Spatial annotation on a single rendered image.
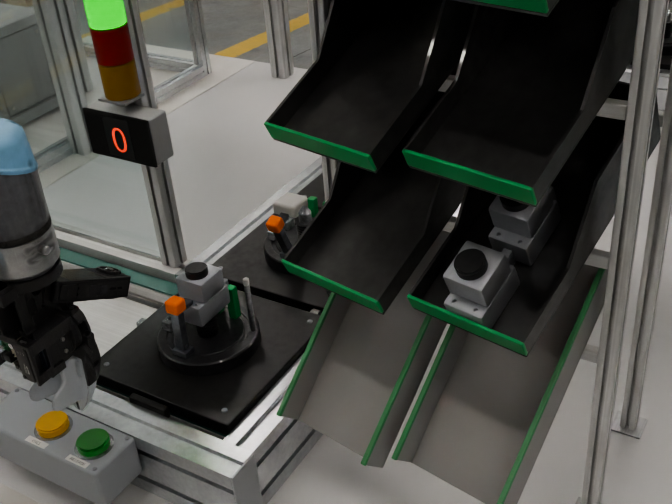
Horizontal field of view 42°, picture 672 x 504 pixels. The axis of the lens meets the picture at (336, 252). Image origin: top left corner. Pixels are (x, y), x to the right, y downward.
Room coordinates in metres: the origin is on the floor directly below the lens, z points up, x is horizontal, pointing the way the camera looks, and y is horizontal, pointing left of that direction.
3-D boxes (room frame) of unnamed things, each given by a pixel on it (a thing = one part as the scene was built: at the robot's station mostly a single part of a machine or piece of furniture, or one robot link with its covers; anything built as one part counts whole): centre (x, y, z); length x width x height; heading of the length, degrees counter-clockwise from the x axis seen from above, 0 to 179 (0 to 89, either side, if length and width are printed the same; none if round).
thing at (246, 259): (1.17, 0.04, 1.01); 0.24 x 0.24 x 0.13; 57
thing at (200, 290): (0.97, 0.18, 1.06); 0.08 x 0.04 x 0.07; 146
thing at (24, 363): (0.77, 0.33, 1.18); 0.09 x 0.08 x 0.12; 147
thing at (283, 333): (0.96, 0.18, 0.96); 0.24 x 0.24 x 0.02; 57
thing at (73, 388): (0.76, 0.31, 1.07); 0.06 x 0.03 x 0.09; 147
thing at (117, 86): (1.16, 0.28, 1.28); 0.05 x 0.05 x 0.05
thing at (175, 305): (0.92, 0.21, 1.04); 0.04 x 0.02 x 0.08; 147
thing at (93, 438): (0.79, 0.31, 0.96); 0.04 x 0.04 x 0.02
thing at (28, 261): (0.77, 0.32, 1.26); 0.08 x 0.08 x 0.05
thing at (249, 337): (0.96, 0.18, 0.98); 0.14 x 0.14 x 0.02
